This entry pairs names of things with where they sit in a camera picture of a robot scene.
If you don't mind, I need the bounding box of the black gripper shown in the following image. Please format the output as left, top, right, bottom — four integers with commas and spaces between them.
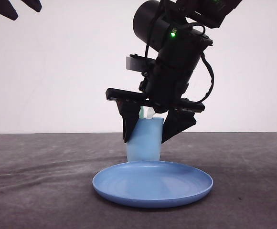
106, 39, 213, 143

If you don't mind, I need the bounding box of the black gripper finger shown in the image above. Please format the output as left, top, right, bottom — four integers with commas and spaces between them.
23, 0, 42, 12
0, 0, 18, 21

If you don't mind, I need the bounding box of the white plastic fork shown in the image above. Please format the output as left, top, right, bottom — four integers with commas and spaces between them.
144, 107, 156, 119

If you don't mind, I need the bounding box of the mint green plastic spoon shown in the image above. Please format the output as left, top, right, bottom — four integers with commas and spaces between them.
139, 106, 144, 119

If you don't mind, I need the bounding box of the light blue plastic cup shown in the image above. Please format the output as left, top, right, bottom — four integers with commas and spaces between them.
126, 117, 163, 162

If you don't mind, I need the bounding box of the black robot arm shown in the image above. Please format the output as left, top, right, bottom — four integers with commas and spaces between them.
106, 0, 239, 142

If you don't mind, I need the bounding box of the blue plastic plate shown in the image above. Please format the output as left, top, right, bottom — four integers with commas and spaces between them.
92, 161, 213, 208

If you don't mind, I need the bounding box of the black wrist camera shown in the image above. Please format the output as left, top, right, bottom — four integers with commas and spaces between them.
126, 54, 156, 73

